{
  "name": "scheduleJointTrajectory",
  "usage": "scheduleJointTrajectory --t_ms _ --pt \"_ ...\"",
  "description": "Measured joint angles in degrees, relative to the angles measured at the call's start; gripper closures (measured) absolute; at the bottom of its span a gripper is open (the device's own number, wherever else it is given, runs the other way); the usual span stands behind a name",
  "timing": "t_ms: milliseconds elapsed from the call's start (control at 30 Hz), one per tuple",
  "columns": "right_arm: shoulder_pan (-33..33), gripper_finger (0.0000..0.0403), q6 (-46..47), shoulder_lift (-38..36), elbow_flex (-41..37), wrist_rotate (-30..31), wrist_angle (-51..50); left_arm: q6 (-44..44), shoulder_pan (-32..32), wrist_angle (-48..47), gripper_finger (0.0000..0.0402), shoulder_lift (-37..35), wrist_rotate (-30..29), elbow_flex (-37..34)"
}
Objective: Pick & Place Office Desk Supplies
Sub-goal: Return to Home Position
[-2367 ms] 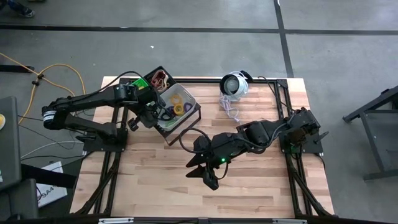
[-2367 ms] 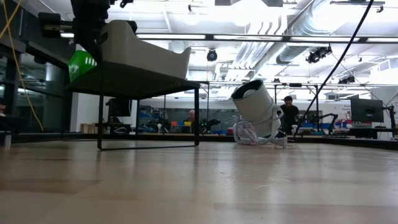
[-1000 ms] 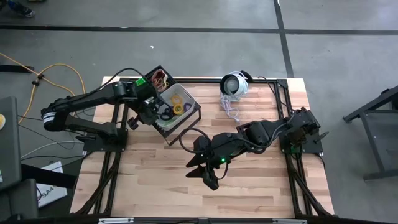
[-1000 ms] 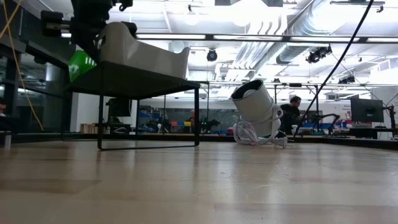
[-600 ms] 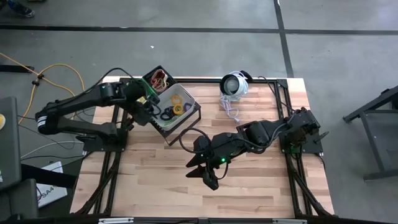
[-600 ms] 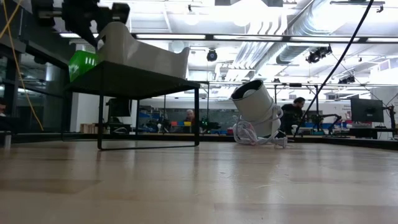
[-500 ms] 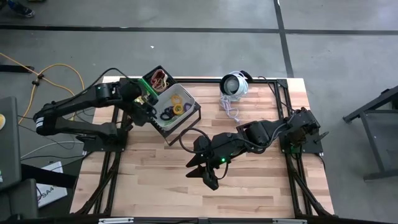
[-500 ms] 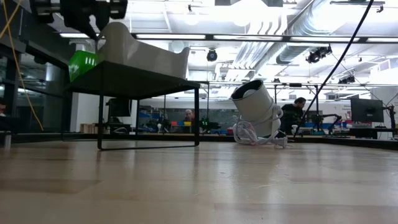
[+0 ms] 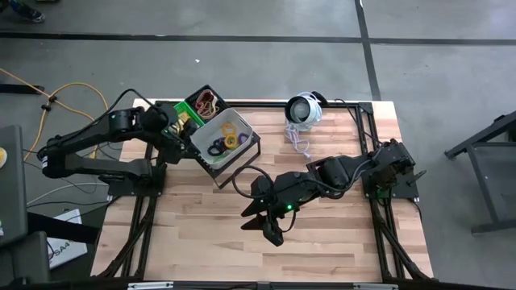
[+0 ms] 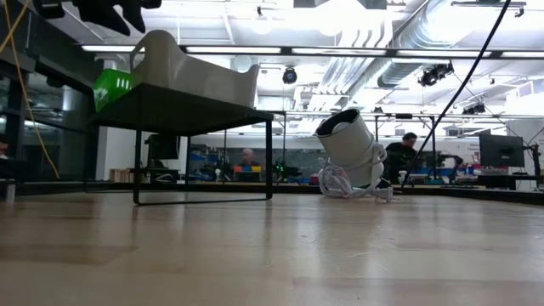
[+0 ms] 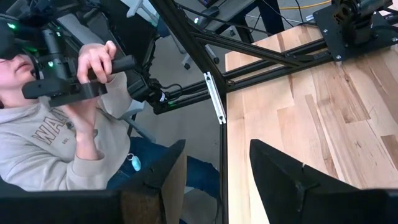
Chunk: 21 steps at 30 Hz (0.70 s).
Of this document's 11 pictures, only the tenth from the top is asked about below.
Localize green slotted plastic basket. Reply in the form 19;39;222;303
93;67;136;113

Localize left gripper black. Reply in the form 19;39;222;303
31;0;163;37

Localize black perforated metal stand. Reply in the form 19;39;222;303
87;82;275;207

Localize black computer monitor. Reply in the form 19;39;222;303
146;133;180;162
478;133;526;168

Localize long ceiling light bar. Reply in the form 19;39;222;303
80;43;544;60

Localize white camera cable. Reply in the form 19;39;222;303
317;146;394;203

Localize black metal background rack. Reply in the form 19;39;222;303
373;112;437;179

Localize wooden boxes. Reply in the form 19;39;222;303
109;168;138;184

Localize white bullet security camera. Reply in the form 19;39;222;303
314;108;386;188

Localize white plastic bin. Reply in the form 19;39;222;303
128;29;261;110

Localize grey short post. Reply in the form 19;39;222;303
3;178;17;203

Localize yellow extension cord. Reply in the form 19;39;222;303
0;0;60;179

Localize black power cable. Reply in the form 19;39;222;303
400;0;513;189

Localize round ceiling lamp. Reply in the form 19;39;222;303
250;6;274;36

